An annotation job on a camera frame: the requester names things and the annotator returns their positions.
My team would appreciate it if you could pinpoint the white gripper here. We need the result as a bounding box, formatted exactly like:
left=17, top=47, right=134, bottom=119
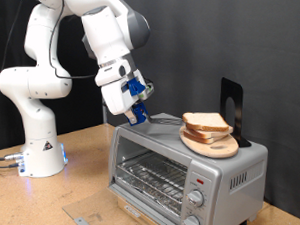
left=100, top=77, right=143, bottom=127

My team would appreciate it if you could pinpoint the metal spatula with blue block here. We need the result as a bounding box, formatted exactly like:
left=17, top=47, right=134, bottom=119
left=127, top=100, right=185, bottom=128

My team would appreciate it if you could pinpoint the silver oven knob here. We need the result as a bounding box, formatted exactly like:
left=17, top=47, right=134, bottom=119
left=183, top=213, right=202, bottom=225
left=185, top=188, right=205, bottom=209

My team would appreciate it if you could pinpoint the silver toaster oven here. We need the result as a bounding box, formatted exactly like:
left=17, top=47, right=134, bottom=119
left=104, top=107, right=272, bottom=225

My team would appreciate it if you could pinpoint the vertical metal pole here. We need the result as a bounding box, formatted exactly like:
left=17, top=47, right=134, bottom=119
left=101, top=95, right=109, bottom=125

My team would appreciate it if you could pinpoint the round wooden cutting board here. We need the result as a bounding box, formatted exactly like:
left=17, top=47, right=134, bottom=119
left=178, top=122, right=240, bottom=160

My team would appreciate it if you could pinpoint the black metal bookend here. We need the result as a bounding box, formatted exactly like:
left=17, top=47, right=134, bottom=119
left=218, top=75, right=253, bottom=149

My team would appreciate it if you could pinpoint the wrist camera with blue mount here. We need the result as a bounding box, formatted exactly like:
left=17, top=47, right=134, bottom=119
left=126, top=75, right=155, bottom=101

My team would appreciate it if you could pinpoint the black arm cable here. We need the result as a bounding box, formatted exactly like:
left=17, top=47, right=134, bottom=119
left=45, top=0, right=97, bottom=81

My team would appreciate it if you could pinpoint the wire oven rack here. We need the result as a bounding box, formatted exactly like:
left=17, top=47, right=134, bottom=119
left=116, top=150, right=190, bottom=218

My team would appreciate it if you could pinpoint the black base cable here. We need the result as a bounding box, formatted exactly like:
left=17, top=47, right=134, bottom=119
left=0, top=152, right=25, bottom=162
left=0, top=161, right=21, bottom=170

